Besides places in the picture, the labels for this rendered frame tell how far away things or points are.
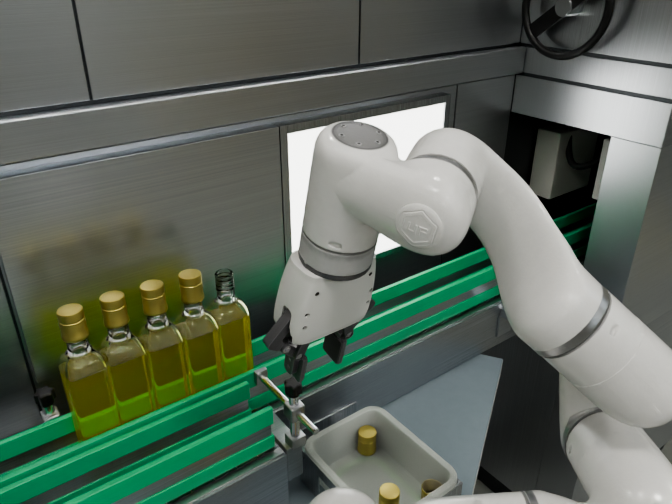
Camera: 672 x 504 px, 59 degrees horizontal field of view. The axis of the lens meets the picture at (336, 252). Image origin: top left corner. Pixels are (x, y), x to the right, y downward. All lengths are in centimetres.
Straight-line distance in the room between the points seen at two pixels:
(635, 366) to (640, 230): 88
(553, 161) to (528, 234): 108
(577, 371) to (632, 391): 5
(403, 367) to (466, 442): 19
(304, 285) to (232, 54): 55
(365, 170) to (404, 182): 4
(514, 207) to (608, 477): 27
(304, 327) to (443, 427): 68
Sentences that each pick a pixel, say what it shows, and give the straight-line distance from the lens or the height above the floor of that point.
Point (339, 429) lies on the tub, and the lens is 111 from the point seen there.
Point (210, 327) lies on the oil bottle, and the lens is 96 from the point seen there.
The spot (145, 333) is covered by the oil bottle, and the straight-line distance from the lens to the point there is 94.
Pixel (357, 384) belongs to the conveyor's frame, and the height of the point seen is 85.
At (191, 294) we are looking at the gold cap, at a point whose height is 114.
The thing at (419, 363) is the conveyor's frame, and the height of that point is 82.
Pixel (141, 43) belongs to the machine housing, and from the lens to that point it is 98.
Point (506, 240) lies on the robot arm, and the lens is 60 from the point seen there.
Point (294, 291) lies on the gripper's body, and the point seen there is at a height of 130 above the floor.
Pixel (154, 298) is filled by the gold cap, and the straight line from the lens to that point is 91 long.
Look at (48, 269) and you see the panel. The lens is 99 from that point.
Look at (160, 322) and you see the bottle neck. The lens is 93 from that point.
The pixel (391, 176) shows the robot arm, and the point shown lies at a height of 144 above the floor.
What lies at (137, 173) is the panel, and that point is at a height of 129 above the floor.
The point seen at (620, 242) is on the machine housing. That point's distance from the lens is 147.
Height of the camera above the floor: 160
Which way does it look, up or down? 27 degrees down
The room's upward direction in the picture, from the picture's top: straight up
